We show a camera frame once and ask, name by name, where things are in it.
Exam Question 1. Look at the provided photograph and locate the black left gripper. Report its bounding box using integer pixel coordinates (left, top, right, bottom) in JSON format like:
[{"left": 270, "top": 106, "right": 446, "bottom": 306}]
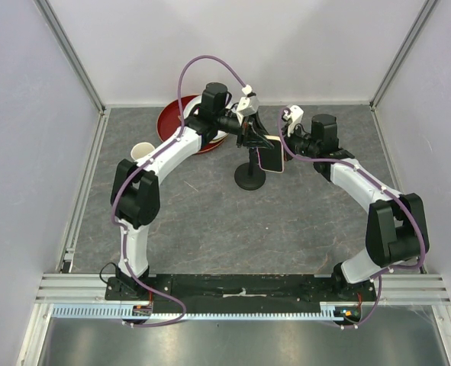
[{"left": 215, "top": 111, "right": 275, "bottom": 149}]

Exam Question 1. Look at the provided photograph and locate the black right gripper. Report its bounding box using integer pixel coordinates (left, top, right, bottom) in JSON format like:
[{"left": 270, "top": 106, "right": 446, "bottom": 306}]
[{"left": 271, "top": 122, "right": 318, "bottom": 162}]

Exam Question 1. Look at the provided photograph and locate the pink smartphone black screen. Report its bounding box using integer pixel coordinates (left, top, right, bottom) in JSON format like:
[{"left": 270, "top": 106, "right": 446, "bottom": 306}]
[{"left": 256, "top": 135, "right": 285, "bottom": 173}]

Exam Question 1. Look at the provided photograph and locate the black phone stand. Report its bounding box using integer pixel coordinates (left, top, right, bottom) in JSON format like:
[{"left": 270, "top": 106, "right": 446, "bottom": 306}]
[{"left": 234, "top": 148, "right": 266, "bottom": 191}]

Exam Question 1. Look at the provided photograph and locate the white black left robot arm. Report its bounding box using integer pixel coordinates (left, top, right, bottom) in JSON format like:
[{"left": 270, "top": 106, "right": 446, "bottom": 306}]
[{"left": 111, "top": 82, "right": 273, "bottom": 300}]

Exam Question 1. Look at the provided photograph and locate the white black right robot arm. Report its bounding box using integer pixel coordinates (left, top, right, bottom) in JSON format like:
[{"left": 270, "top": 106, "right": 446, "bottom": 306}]
[{"left": 278, "top": 105, "right": 430, "bottom": 300}]

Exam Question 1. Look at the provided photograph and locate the white paper plate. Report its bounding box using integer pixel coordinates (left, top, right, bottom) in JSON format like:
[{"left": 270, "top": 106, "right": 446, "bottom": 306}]
[{"left": 183, "top": 95, "right": 227, "bottom": 143}]

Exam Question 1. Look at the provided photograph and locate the red round tray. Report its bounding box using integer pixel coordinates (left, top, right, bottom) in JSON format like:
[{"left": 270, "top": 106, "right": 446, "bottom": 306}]
[{"left": 156, "top": 95, "right": 228, "bottom": 155}]

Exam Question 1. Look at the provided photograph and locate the blue white paper cup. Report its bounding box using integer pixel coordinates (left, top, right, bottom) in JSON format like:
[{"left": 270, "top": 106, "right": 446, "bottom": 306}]
[{"left": 130, "top": 142, "right": 155, "bottom": 162}]

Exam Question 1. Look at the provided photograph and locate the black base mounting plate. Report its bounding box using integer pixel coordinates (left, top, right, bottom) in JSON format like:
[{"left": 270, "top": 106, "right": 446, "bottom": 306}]
[{"left": 105, "top": 272, "right": 377, "bottom": 306}]

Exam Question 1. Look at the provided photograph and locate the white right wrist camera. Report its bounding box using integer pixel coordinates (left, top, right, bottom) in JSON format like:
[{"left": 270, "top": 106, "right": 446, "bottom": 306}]
[{"left": 282, "top": 104, "right": 304, "bottom": 137}]

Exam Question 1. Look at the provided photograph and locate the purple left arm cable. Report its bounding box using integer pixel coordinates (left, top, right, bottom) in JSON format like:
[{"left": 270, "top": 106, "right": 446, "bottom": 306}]
[{"left": 109, "top": 55, "right": 188, "bottom": 329}]

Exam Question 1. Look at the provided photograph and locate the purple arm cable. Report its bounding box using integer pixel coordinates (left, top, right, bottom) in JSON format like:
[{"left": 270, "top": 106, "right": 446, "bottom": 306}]
[
  {"left": 277, "top": 108, "right": 430, "bottom": 331},
  {"left": 109, "top": 55, "right": 188, "bottom": 329}
]

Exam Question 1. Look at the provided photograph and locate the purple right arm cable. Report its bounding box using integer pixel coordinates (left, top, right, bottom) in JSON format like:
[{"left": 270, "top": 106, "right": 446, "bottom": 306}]
[{"left": 277, "top": 108, "right": 430, "bottom": 331}]

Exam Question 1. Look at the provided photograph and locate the aluminium frame post left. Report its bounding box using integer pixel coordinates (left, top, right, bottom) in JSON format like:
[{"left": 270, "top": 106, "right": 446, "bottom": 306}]
[{"left": 34, "top": 0, "right": 106, "bottom": 114}]

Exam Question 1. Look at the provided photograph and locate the light blue cable duct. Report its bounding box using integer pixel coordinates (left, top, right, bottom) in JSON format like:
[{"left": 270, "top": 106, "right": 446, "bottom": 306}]
[{"left": 52, "top": 303, "right": 360, "bottom": 321}]

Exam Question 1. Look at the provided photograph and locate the aluminium front rail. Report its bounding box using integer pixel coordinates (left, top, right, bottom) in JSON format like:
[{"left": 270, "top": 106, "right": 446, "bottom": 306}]
[{"left": 35, "top": 274, "right": 451, "bottom": 306}]

